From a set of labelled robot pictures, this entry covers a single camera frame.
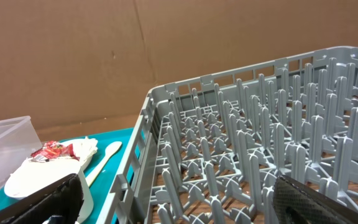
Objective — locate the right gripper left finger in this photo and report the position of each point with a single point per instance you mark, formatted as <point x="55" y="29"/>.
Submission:
<point x="59" y="202"/>

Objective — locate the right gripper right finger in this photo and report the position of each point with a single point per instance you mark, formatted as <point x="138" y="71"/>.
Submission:
<point x="294" y="202"/>

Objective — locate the grey dishwasher rack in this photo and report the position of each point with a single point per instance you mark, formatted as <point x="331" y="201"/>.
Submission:
<point x="211" y="148"/>

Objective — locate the white paper cup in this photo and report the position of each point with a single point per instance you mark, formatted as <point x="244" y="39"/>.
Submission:
<point x="32" y="176"/>

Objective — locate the teal serving tray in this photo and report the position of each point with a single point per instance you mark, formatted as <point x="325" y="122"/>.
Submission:
<point x="100" y="187"/>

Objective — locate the red snack wrapper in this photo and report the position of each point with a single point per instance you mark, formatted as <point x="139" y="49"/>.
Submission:
<point x="53" y="150"/>

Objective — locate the crumpled white napkin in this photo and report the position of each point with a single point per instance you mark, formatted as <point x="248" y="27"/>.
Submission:
<point x="87" y="149"/>

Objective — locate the yellow plastic spoon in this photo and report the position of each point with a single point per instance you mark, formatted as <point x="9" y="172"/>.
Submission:
<point x="110" y="150"/>

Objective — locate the clear plastic bin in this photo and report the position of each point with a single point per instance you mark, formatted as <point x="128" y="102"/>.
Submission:
<point x="18" y="140"/>

